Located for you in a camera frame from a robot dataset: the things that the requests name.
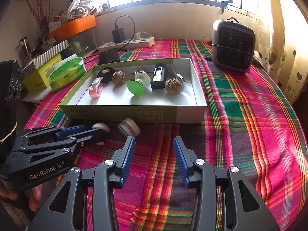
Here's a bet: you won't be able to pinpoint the white round knob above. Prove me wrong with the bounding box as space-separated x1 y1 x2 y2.
92 123 110 135

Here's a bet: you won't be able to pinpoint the small white round jar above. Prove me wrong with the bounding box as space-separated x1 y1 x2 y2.
117 117 141 138

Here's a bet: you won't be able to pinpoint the pink clip with mint cap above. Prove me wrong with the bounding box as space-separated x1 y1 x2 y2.
89 78 103 99

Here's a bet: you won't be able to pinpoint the black oval disc with buttons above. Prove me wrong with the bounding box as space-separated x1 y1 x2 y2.
97 67 116 85

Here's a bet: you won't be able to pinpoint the brown walnut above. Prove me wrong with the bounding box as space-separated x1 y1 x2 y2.
112 70 125 85
165 78 182 95

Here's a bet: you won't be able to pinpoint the green white spool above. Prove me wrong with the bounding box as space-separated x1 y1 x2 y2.
126 71 151 96

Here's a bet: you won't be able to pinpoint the black rectangular device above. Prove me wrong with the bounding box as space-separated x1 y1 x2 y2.
150 64 167 90

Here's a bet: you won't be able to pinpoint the small silver usb stick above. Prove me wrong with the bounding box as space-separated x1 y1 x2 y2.
170 69 186 84

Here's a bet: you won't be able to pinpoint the white flat package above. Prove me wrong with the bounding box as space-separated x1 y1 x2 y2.
22 87 52 104

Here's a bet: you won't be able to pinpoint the yellow cardboard box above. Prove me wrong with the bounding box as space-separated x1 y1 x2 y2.
23 53 62 92

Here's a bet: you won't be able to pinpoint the green tissue pack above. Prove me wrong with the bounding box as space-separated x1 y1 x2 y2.
46 54 86 92

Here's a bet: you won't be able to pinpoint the striped grey white box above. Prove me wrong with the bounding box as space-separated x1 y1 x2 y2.
23 40 69 77

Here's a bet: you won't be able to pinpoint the black smartphone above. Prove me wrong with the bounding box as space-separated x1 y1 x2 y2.
98 49 120 65

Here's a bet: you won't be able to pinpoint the plaid pink green cloth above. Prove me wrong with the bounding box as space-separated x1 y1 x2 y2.
23 38 308 231

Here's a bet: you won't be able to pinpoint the green white cardboard box tray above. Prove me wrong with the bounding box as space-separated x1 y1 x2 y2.
60 59 207 124

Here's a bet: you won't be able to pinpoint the orange plastic bin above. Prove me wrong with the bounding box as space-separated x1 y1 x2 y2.
49 15 96 42

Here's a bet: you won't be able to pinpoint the black charger adapter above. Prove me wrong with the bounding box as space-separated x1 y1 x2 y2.
112 25 125 44

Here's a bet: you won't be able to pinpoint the white power strip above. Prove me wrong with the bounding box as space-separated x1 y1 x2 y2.
98 37 155 53

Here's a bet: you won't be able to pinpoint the red berry branches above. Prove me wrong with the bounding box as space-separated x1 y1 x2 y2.
25 0 57 34

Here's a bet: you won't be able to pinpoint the heart pattern curtain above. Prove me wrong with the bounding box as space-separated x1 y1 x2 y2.
258 0 307 104

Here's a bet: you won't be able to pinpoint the small grey desk heater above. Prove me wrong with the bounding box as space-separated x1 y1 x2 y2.
211 17 256 73

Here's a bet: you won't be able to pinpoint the black window latch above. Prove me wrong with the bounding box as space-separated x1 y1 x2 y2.
220 0 233 15

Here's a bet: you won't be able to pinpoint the white plug with cable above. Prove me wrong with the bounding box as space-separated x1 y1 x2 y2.
134 31 152 40

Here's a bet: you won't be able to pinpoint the black charger cable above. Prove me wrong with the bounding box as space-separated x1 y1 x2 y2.
84 15 136 61

